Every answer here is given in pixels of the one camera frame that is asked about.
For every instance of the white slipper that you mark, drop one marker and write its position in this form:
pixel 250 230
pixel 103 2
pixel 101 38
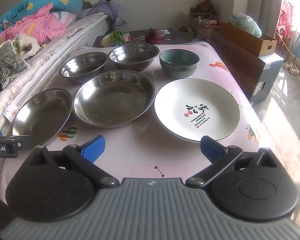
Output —
pixel 287 65
pixel 295 70

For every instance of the teal ceramic bowl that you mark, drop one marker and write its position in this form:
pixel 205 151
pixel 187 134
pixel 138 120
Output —
pixel 178 67

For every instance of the green leafy cabbage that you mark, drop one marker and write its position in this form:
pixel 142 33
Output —
pixel 113 38

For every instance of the small steel bowl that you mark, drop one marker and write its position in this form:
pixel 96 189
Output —
pixel 82 66

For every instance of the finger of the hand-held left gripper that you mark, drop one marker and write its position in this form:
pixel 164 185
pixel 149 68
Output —
pixel 5 139

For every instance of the white ceramic plate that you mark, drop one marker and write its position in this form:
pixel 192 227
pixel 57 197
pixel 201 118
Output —
pixel 180 97

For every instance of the medium steel bowl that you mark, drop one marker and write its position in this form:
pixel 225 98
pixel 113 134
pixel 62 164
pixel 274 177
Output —
pixel 132 55

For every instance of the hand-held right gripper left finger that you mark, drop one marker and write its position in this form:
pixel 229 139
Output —
pixel 93 148

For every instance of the large deep steel plate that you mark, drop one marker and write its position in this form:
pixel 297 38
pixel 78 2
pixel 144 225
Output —
pixel 115 100

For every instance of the photo card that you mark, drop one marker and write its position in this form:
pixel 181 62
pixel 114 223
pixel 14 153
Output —
pixel 11 110

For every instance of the green white plastic bag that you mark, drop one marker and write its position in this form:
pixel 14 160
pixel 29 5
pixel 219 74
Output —
pixel 247 23

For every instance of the teal blanket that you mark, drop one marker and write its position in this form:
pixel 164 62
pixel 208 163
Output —
pixel 20 7

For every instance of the purple onion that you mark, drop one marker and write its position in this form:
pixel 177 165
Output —
pixel 155 37

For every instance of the long cardboard box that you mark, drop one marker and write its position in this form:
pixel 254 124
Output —
pixel 240 36

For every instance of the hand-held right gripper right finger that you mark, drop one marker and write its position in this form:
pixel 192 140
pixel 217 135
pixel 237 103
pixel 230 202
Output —
pixel 211 150

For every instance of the open cardboard box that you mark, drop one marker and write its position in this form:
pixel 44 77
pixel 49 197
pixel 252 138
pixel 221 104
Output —
pixel 202 31

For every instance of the large steel basin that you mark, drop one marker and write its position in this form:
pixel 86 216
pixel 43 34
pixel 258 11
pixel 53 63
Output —
pixel 45 115

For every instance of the pink hanging garment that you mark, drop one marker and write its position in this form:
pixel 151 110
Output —
pixel 286 17

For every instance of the large brown carton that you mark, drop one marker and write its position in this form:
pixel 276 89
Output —
pixel 235 62

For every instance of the fluffy white blanket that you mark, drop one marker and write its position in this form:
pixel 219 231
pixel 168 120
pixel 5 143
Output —
pixel 25 45

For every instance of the white quilted mattress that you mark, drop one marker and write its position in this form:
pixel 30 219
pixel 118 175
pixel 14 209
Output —
pixel 90 27

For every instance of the pink printed tablecloth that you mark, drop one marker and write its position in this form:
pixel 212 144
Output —
pixel 140 142

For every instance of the pink quilt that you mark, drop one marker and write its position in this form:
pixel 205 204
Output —
pixel 40 25

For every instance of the brown snack bag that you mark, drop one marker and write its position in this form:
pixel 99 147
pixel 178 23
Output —
pixel 206 6

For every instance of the grey purple clothes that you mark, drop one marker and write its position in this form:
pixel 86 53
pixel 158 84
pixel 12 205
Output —
pixel 110 10

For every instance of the green floral pillow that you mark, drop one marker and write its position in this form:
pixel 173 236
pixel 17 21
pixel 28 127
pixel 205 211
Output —
pixel 7 62

